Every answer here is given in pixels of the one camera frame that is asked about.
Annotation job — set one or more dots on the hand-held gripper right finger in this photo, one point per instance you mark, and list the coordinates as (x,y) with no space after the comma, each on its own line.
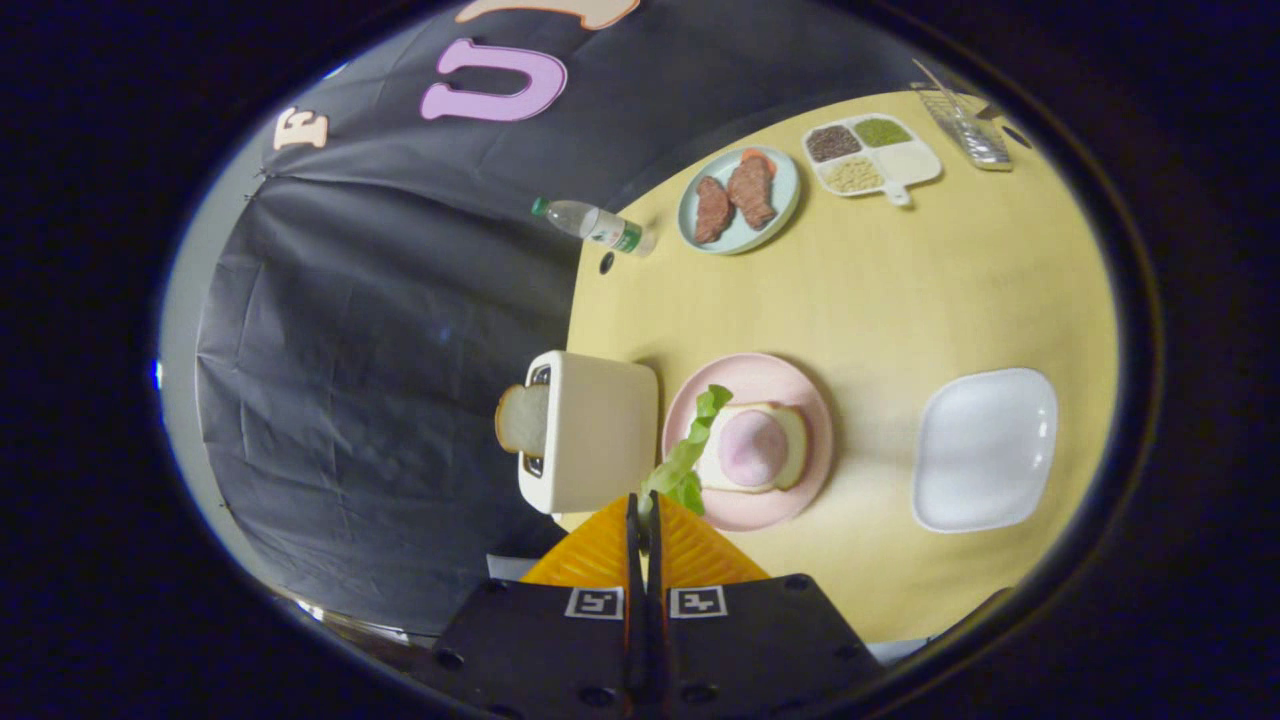
(760,650)

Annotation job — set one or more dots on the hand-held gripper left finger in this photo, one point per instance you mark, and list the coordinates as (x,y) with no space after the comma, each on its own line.
(540,650)

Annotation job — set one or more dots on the green lettuce leaf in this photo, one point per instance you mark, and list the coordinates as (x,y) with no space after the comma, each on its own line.
(685,455)

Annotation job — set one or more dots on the brown crust bread slice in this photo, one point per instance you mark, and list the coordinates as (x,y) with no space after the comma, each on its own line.
(523,420)

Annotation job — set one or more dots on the pink round plate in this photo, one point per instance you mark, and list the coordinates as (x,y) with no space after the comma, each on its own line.
(745,510)

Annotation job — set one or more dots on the pink ham slice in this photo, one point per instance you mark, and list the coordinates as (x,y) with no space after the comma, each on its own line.
(752,450)

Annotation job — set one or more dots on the white bread slice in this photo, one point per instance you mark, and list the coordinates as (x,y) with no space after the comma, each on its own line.
(795,440)

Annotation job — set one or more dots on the white toaster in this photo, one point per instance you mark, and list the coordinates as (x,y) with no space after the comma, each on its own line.
(595,440)

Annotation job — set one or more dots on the white square plate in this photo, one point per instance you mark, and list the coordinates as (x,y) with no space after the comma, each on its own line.
(985,450)

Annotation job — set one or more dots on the black backdrop cloth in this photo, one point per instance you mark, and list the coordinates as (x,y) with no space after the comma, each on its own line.
(380,350)

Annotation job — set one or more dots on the clear plastic water bottle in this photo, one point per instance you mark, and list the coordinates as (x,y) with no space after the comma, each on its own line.
(600,226)

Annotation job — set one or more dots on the brown meat patty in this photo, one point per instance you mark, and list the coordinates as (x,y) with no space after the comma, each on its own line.
(712,210)
(752,192)

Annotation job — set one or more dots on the light blue round plate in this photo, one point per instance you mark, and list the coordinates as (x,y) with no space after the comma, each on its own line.
(785,195)

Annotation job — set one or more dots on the orange vegetable slice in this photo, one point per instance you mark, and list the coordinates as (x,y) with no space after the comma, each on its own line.
(762,156)

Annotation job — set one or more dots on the white divided dish with beans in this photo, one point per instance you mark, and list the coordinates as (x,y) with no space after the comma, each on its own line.
(915,165)

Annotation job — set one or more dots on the clear glass utensil holder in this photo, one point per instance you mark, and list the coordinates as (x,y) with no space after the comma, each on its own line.
(970,135)

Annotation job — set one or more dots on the metal spoon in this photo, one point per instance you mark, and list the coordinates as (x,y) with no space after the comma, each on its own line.
(990,110)

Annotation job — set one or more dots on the thin metal utensil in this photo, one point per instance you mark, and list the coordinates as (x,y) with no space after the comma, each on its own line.
(935,80)

